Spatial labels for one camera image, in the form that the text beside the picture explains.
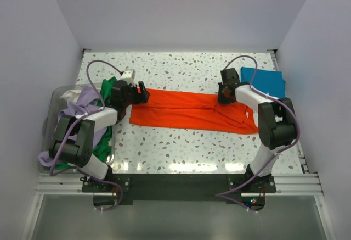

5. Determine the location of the orange t shirt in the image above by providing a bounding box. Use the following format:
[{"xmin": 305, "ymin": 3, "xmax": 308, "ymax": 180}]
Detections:
[{"xmin": 129, "ymin": 89, "xmax": 258, "ymax": 135}]

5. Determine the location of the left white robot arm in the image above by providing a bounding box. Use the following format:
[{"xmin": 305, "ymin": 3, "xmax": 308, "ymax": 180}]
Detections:
[{"xmin": 48, "ymin": 80, "xmax": 150, "ymax": 192}]

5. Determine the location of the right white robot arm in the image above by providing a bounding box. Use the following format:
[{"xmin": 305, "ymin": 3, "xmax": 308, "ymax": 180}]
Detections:
[{"xmin": 218, "ymin": 68, "xmax": 300, "ymax": 192}]

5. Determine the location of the lavender t shirt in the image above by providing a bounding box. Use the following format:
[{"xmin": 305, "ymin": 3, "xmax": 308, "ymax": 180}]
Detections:
[{"xmin": 37, "ymin": 85, "xmax": 109, "ymax": 168}]

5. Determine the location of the folded blue t shirt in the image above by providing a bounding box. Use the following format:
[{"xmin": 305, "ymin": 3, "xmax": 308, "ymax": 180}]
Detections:
[{"xmin": 240, "ymin": 67, "xmax": 286, "ymax": 98}]

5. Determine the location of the white t shirt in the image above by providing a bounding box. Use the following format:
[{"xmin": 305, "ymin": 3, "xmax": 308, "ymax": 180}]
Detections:
[{"xmin": 60, "ymin": 90, "xmax": 82, "ymax": 103}]

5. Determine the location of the green t shirt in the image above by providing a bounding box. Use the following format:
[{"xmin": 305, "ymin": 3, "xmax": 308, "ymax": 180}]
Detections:
[{"xmin": 58, "ymin": 77, "xmax": 117, "ymax": 162}]

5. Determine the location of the clear plastic bin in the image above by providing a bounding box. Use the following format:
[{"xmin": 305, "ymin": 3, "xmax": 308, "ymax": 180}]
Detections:
[{"xmin": 39, "ymin": 83, "xmax": 116, "ymax": 174}]

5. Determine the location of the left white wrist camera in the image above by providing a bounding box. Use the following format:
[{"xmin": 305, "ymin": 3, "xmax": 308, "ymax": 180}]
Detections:
[{"xmin": 120, "ymin": 69, "xmax": 136, "ymax": 85}]

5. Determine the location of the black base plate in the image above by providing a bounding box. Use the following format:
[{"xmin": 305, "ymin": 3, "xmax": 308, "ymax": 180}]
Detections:
[{"xmin": 80, "ymin": 174, "xmax": 276, "ymax": 210}]

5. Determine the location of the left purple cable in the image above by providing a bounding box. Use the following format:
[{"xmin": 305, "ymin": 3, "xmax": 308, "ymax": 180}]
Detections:
[{"xmin": 49, "ymin": 60, "xmax": 124, "ymax": 180}]

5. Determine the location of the purple cable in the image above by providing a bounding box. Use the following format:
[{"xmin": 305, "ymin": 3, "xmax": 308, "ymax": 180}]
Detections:
[
  {"xmin": 49, "ymin": 60, "xmax": 124, "ymax": 180},
  {"xmin": 216, "ymin": 55, "xmax": 300, "ymax": 198}
]

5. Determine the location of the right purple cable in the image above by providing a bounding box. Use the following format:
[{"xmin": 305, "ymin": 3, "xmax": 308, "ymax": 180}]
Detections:
[{"xmin": 216, "ymin": 55, "xmax": 300, "ymax": 198}]

